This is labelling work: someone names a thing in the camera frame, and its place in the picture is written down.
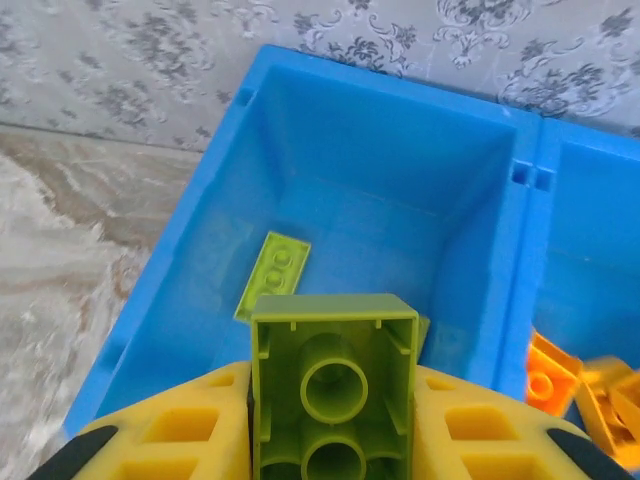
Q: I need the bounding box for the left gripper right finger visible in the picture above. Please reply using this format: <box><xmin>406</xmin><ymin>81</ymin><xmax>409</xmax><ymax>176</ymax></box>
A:
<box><xmin>412</xmin><ymin>364</ymin><xmax>637</xmax><ymax>480</ymax></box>

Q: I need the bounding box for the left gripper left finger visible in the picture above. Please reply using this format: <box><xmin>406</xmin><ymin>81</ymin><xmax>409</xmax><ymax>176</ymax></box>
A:
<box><xmin>29</xmin><ymin>359</ymin><xmax>254</xmax><ymax>480</ymax></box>

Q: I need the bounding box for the green lego brick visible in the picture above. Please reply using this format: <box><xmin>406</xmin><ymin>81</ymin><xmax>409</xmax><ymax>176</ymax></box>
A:
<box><xmin>417</xmin><ymin>314</ymin><xmax>432</xmax><ymax>362</ymax></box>
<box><xmin>250</xmin><ymin>293</ymin><xmax>421</xmax><ymax>480</ymax></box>

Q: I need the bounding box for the blue plastic bin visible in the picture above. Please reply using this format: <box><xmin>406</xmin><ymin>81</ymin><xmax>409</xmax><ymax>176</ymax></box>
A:
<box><xmin>499</xmin><ymin>117</ymin><xmax>640</xmax><ymax>444</ymax></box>
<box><xmin>62</xmin><ymin>43</ymin><xmax>544</xmax><ymax>480</ymax></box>

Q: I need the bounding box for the orange lego brick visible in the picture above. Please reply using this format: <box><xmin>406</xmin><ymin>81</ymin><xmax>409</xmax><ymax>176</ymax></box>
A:
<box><xmin>523</xmin><ymin>331</ymin><xmax>585</xmax><ymax>419</ymax></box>

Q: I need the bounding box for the thin green lego plate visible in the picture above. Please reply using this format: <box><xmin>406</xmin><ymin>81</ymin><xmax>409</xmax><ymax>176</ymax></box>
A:
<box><xmin>232</xmin><ymin>230</ymin><xmax>313</xmax><ymax>322</ymax></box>

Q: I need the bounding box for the orange lego window frame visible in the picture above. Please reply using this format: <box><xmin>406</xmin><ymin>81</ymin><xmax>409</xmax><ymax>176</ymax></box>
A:
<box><xmin>573</xmin><ymin>356</ymin><xmax>640</xmax><ymax>460</ymax></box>

